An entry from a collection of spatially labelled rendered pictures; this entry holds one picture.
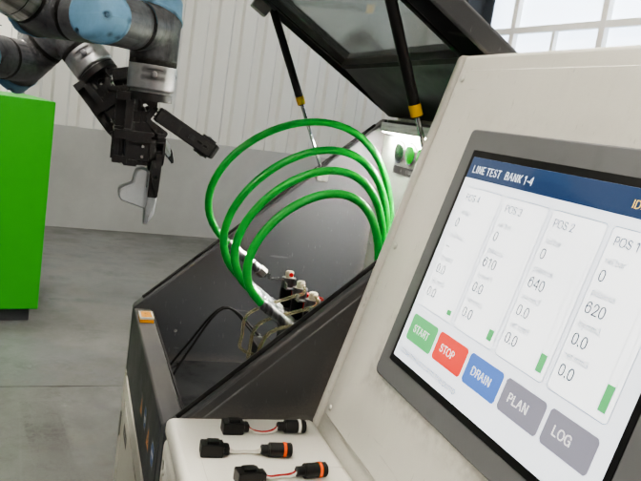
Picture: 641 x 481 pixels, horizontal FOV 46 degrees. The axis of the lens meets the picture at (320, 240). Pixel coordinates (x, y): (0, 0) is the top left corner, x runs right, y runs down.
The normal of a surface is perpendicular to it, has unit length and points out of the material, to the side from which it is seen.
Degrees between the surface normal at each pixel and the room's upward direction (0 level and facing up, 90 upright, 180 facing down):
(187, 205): 90
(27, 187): 90
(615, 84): 76
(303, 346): 90
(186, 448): 0
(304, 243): 90
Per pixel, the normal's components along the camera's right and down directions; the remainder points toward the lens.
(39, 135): 0.51, 0.21
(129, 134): 0.29, 0.19
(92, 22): -0.43, 0.08
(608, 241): -0.88, -0.32
